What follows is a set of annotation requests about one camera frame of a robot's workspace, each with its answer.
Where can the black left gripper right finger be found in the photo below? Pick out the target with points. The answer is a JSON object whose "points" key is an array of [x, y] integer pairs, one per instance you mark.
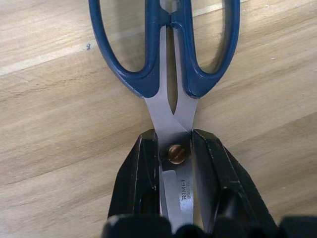
{"points": [[223, 178]]}

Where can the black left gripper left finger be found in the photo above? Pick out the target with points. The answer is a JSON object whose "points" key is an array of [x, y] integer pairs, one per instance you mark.
{"points": [[135, 178]]}

